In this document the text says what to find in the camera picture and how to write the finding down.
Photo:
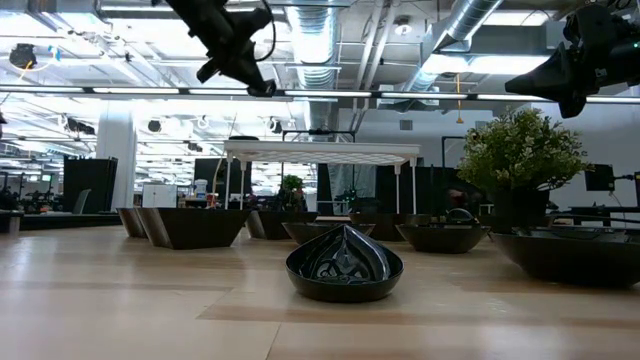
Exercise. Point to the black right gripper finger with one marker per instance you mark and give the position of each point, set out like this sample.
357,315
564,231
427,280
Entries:
573,105
550,77

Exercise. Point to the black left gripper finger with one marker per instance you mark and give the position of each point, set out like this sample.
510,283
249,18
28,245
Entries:
225,69
256,70

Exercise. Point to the black square wavy mini plate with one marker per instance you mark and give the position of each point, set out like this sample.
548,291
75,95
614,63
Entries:
131,222
285,222

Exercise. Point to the black square planter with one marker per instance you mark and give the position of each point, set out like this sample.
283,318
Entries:
200,227

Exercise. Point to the black leaf-shaped mini plate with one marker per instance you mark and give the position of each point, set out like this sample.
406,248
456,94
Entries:
305,232
442,240
575,265

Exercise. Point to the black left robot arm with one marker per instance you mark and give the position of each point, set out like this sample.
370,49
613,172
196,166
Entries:
192,12

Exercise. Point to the green potted artificial plant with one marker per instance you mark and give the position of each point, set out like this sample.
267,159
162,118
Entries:
520,150

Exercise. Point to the long LED light bar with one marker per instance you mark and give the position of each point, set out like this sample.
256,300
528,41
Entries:
325,93

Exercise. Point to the black monitor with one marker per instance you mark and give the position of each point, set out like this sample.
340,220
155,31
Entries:
600,177

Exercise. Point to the black partition panel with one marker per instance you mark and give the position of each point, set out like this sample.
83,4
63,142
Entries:
90,185
430,190
210,172

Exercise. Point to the small green background plant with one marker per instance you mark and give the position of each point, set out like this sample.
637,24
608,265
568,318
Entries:
292,187

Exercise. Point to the white building column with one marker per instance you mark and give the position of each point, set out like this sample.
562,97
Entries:
116,160

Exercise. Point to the white cabinet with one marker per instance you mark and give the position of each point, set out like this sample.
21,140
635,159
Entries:
159,195

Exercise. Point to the black rounded object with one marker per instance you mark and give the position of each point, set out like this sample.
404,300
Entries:
461,216

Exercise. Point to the grey chair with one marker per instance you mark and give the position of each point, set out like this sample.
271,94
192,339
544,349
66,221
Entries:
82,200

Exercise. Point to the black round ceiling lamp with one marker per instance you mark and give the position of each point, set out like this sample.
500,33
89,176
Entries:
22,55

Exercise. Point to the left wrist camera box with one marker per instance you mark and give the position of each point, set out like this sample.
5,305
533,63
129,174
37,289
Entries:
250,25

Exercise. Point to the silver ventilation duct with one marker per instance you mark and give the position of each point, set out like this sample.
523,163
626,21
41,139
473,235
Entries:
472,15
315,45

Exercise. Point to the thin black rig frame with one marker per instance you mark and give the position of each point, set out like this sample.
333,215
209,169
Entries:
320,132

